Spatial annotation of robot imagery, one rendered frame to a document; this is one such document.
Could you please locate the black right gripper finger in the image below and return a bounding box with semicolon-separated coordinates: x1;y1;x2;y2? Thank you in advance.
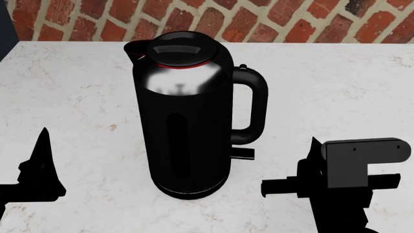
296;136;329;181

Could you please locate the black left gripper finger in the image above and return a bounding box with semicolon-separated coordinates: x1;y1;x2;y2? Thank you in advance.
17;126;67;202

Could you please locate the black kettle power base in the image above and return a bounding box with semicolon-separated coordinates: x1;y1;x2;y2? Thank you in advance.
154;177;229;202

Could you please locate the black electric kettle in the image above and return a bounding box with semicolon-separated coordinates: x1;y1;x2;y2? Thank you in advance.
124;30;269;192

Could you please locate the dark blue panel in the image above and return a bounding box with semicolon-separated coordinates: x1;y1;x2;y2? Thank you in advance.
0;0;21;62

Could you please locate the black kettle lever switch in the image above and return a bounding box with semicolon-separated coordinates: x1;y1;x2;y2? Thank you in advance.
230;148;256;161

